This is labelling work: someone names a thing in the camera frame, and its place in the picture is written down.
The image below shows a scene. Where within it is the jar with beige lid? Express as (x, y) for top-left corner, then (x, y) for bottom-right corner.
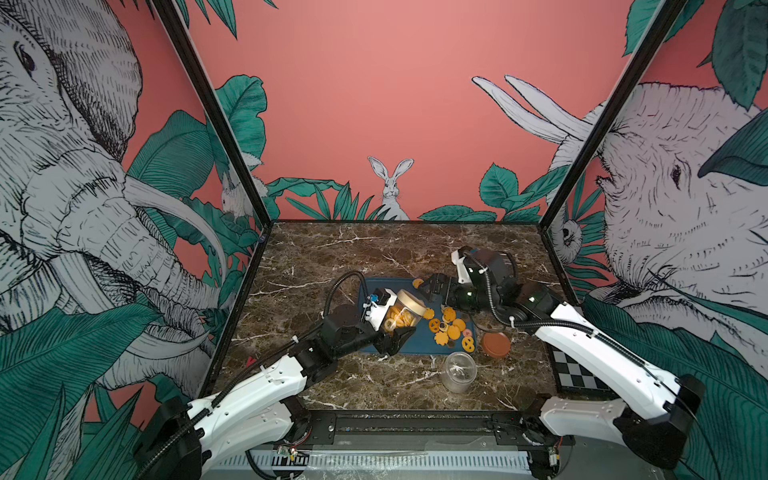
(383, 289), (428, 333)

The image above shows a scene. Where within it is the orange-brown jar lid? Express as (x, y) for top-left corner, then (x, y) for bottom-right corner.
(481, 332), (511, 359)

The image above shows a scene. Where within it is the clear jar of cookies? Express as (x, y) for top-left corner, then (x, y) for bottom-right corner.
(440, 352), (477, 394)

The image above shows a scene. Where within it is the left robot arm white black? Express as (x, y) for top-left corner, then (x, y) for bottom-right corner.
(133, 270), (428, 479)

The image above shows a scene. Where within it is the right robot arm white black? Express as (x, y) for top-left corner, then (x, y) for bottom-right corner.
(417, 247), (705, 470)

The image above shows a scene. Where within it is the teal rectangular tray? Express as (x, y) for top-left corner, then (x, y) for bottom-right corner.
(366, 277), (464, 355)

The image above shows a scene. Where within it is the orange flower cookie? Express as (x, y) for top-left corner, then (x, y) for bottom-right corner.
(434, 331), (450, 346)

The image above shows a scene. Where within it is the black white checkerboard plate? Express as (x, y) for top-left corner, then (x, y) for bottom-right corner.
(549, 346), (613, 395)

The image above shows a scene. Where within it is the black front mounting rail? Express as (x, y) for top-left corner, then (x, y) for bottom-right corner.
(179, 409), (655, 448)

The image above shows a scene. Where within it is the white slotted cable duct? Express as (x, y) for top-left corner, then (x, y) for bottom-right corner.
(203, 449), (532, 475)

